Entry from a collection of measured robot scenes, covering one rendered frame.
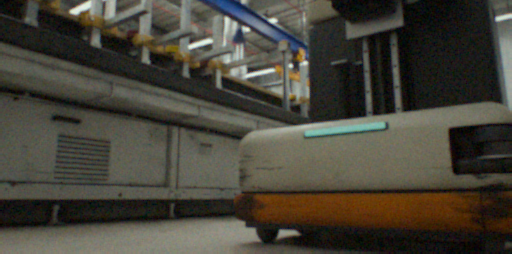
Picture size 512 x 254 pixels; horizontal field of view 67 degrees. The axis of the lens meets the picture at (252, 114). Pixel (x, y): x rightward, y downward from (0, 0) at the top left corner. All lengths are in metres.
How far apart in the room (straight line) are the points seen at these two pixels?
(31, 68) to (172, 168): 0.92
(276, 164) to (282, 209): 0.10
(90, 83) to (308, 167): 1.07
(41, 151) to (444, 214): 1.51
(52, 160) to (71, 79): 0.38
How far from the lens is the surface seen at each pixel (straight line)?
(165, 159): 2.18
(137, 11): 1.59
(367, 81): 1.16
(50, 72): 1.63
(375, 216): 0.81
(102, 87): 1.72
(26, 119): 1.81
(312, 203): 0.87
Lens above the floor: 0.11
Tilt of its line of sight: 12 degrees up
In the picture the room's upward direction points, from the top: straight up
